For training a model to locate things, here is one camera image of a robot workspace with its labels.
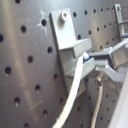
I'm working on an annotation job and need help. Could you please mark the black perforated pegboard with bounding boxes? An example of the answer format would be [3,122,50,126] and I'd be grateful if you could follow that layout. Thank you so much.
[0,0,128,128]

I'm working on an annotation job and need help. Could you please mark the grey metal cable clip right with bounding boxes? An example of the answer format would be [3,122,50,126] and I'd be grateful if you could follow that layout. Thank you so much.
[50,9,92,92]

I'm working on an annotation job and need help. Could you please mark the white cable with red band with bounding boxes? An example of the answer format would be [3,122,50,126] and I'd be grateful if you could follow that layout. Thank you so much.
[51,52,92,128]

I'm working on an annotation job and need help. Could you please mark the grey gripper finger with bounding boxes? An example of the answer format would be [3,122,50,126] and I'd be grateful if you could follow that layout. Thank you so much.
[89,38,128,69]
[95,65,125,86]

